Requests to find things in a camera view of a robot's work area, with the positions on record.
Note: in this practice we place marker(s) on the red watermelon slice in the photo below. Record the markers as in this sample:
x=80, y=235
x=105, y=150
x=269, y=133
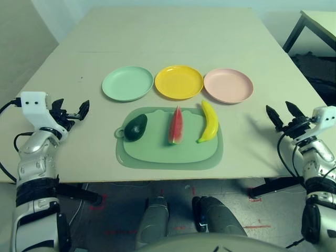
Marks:
x=176, y=128

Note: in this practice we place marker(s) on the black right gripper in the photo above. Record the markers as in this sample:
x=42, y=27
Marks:
x=296, y=127

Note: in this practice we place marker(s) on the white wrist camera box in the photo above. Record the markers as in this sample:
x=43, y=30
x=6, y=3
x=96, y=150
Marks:
x=34, y=105
x=325, y=118

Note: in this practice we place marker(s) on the grey robot leg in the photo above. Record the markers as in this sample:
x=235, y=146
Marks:
x=153, y=218
x=218, y=215

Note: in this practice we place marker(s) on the grey robot torso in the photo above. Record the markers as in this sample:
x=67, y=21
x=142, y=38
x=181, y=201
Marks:
x=210, y=244

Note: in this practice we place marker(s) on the yellow plate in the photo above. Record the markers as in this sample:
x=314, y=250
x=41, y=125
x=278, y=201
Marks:
x=178, y=82

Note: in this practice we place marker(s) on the yellow banana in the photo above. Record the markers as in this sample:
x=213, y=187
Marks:
x=211, y=123

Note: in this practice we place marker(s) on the black table leg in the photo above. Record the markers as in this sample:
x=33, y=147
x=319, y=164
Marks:
x=78, y=194
x=275, y=187

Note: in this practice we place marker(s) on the green cutting board tray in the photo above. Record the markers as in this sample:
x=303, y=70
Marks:
x=170, y=157

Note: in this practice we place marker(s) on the grey robot right leg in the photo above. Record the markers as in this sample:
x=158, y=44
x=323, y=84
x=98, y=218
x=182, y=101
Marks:
x=218, y=215

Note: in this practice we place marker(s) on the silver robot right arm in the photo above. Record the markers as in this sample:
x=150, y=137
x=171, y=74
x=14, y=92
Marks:
x=315, y=157

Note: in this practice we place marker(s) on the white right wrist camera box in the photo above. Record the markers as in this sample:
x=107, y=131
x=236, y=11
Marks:
x=325, y=118

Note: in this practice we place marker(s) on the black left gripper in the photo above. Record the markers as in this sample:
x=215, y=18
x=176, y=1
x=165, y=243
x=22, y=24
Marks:
x=64, y=119

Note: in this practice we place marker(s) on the mint green plate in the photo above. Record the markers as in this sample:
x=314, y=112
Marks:
x=127, y=84

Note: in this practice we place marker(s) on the beige side table black legs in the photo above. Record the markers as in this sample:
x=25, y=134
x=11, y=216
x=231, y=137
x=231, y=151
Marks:
x=320, y=23

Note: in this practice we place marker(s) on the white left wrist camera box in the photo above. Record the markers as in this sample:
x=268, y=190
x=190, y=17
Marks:
x=34, y=105

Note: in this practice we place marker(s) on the dark green avocado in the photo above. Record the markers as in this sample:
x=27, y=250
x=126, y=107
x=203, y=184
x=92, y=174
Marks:
x=135, y=128

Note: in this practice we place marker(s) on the grey robot left leg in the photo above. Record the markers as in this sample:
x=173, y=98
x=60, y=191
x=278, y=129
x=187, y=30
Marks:
x=153, y=218

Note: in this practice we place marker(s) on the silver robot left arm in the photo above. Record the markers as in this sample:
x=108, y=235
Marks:
x=34, y=157

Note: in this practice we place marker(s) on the pink plate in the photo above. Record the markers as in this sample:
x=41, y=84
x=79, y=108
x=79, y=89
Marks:
x=228, y=86

